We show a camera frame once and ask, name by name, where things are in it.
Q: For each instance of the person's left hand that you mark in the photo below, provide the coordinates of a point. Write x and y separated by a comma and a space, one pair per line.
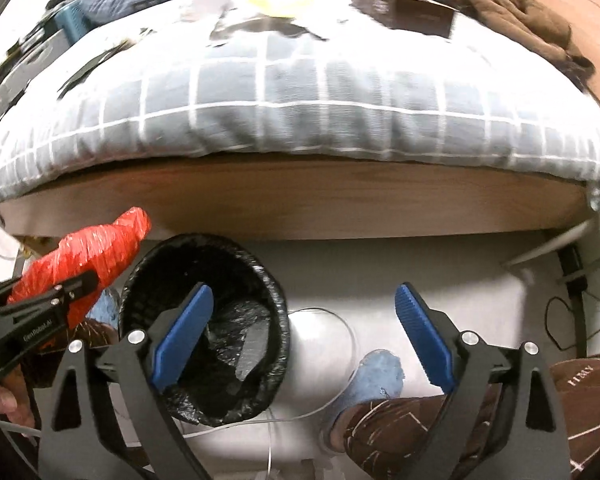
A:
5, 402

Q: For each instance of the white pipe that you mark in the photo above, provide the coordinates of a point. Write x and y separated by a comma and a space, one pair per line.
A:
545, 248

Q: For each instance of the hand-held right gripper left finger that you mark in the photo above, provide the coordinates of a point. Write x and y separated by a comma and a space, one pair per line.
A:
180, 345

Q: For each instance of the black power strip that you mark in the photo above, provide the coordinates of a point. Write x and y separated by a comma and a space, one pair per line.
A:
575, 280

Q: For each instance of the brown slipper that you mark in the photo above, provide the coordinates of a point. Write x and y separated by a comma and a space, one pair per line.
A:
587, 400

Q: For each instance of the grey checked bed sheet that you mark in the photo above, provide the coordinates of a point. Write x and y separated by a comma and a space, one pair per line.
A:
330, 110

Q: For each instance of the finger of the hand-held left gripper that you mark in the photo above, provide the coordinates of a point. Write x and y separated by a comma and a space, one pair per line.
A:
55, 294

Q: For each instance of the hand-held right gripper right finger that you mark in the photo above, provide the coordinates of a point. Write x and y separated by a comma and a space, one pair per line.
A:
425, 340

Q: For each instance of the wooden bed frame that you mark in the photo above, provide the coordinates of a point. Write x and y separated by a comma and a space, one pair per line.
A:
305, 200

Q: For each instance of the grey suitcase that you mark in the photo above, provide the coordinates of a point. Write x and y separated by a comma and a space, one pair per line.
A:
25, 70

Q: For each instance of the black lined trash bin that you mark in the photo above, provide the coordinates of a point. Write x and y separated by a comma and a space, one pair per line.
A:
230, 270

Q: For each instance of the dark flat packet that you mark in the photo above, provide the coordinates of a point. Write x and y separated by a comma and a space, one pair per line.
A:
410, 12

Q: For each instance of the teal suitcase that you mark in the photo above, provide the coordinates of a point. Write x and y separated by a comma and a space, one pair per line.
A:
72, 22

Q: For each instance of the red plastic bag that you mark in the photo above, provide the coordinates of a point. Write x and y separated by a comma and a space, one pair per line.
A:
95, 245

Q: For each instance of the brown jacket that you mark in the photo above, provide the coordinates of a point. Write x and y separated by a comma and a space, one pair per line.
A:
510, 5

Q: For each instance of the brown patterned pants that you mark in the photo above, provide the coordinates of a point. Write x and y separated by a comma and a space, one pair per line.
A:
405, 427

